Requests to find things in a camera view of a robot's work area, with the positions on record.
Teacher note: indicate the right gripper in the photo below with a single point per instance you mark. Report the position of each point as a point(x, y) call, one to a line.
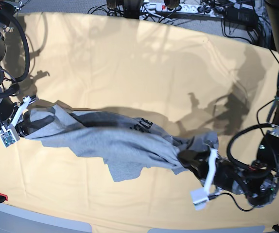
point(16, 120)

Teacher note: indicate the yellow table cloth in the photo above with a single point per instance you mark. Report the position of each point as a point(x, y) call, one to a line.
point(182, 80)

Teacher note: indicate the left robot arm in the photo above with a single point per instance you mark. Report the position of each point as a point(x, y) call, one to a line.
point(258, 181)

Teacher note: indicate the black power adapter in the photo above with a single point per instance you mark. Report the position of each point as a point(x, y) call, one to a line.
point(244, 16)

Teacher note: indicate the grey t-shirt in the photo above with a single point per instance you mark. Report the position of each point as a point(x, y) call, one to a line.
point(126, 145)

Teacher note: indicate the white power strip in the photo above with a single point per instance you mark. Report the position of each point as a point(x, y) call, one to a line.
point(183, 10)

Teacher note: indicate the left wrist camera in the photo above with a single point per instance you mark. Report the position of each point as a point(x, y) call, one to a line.
point(199, 198)

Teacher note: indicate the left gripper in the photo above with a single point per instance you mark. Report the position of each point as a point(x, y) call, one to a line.
point(204, 171)

